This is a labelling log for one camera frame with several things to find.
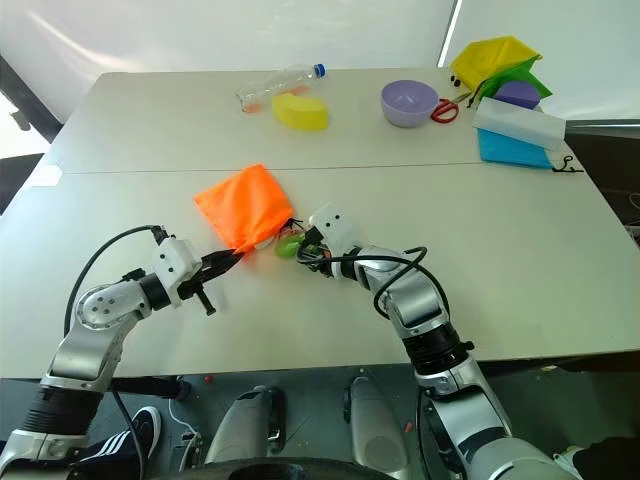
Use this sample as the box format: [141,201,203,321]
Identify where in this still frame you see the silver left robot leg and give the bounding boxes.
[203,384,287,466]

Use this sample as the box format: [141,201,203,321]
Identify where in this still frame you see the silver right robot leg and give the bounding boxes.
[342,376,412,480]

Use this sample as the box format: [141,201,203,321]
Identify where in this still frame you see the clear bottle with blue cap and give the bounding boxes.
[235,62,328,114]

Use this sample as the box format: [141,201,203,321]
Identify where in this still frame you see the green drawstring pouch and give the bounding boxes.
[477,56,554,102]

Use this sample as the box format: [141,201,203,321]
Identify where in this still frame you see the dark rounded robot waist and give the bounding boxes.
[162,455,401,480]

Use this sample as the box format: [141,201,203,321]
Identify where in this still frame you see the purple plastic bowl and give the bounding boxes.
[380,79,442,129]

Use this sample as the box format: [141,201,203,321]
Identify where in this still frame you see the silver robot leg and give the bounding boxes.
[342,376,412,480]
[203,384,287,466]

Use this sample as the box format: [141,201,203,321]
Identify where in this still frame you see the translucent white plastic box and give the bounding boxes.
[471,96,569,153]

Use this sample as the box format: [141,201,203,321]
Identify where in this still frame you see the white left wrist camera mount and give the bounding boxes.
[151,236,204,307]

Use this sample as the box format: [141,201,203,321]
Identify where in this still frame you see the white floor cable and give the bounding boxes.
[166,396,202,454]

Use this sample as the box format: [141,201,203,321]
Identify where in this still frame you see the yellow drawstring pouch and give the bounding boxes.
[449,34,544,90]

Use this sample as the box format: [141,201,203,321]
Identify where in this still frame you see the black pouch drawstring cord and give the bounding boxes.
[551,155,586,175]

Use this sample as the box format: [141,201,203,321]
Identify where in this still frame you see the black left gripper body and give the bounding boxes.
[177,255,219,317]

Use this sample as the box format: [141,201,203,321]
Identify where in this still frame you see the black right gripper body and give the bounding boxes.
[297,225,347,282]

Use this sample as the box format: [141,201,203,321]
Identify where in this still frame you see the green round object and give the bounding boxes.
[251,233,305,260]

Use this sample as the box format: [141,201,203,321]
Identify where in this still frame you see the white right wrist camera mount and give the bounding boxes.
[308,201,363,257]

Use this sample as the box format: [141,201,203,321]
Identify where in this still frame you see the orange drawstring pouch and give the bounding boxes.
[192,162,297,256]

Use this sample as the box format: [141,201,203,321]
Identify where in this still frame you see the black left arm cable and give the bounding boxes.
[63,224,169,337]

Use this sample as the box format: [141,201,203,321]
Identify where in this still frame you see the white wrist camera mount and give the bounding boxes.
[308,201,363,257]
[151,236,204,307]

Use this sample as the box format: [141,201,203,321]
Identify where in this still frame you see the purple half-round block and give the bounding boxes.
[493,80,543,111]

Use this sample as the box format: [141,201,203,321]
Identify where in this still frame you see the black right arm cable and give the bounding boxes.
[295,245,452,322]

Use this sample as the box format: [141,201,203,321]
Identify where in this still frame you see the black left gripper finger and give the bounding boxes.
[203,255,244,284]
[201,249,247,266]

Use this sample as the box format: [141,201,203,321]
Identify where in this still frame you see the red-handled scissors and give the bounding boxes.
[430,88,477,125]

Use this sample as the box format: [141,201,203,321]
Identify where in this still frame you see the yellow half-round block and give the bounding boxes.
[270,91,331,133]

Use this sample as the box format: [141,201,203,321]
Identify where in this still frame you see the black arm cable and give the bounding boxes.
[63,224,169,337]
[295,245,452,322]

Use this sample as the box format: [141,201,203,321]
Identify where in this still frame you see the black shoe with white stripes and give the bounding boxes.
[67,405,164,474]

